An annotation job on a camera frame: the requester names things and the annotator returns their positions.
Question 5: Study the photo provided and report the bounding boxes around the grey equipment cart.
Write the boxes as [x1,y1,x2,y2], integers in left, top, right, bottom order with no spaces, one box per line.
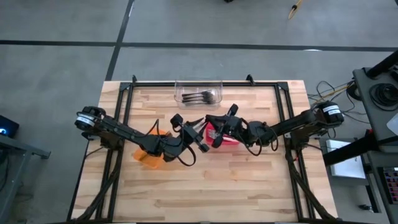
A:
[352,67,398,224]

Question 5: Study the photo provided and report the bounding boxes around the white paper pad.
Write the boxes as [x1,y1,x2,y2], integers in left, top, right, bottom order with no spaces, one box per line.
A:
[325,139,367,180]

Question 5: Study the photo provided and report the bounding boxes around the yellow cable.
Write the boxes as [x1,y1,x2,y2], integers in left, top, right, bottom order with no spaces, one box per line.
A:
[310,83,355,106]

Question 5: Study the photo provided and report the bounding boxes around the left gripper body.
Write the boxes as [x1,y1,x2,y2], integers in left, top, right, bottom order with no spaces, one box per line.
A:
[155,123,201,163]

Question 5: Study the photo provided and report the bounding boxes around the grey side table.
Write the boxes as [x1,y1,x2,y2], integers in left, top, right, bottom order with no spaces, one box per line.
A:
[0,133,52,224]

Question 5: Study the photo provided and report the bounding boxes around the control keypad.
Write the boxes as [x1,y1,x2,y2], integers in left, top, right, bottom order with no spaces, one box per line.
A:
[381,166,398,203]

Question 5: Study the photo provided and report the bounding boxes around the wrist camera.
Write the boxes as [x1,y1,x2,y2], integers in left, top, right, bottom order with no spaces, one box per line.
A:
[227,103,239,118]
[170,113,185,128]

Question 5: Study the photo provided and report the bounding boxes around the orange plastic bin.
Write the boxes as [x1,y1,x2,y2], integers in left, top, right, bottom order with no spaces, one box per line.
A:
[132,129,171,169]

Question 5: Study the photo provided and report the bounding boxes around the black post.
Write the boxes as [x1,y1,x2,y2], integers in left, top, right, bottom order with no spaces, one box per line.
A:
[365,49,398,80]

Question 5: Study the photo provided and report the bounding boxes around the clear plastic bin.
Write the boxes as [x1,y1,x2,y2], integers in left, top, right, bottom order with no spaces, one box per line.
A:
[174,80,224,111]

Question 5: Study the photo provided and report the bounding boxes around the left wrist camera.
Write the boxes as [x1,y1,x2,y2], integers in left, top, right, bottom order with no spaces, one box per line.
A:
[170,113,185,128]

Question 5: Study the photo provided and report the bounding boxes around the red plastic bin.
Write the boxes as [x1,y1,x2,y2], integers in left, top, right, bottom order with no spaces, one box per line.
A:
[203,121,241,147]

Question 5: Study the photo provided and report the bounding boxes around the black computer tower blue lights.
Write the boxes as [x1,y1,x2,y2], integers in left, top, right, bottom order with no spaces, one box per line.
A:
[0,114,20,139]

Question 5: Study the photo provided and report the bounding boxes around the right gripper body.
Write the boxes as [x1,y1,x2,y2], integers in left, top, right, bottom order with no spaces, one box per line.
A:
[221,115,251,144]

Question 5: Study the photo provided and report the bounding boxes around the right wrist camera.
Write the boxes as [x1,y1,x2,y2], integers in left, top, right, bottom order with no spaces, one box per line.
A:
[227,103,239,118]

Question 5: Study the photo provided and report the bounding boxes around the white sheet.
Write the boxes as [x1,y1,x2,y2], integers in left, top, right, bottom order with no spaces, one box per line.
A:
[386,112,398,136]

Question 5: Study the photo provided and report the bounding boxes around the yellow and black tool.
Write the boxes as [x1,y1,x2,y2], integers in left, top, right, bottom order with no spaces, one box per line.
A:
[287,0,304,21]

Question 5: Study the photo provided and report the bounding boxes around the black cable coil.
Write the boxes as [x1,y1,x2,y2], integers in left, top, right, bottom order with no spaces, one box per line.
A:
[369,82,398,112]

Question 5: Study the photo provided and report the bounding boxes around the tangle of black cables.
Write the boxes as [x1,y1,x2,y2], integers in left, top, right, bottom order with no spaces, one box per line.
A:
[307,80,369,125]

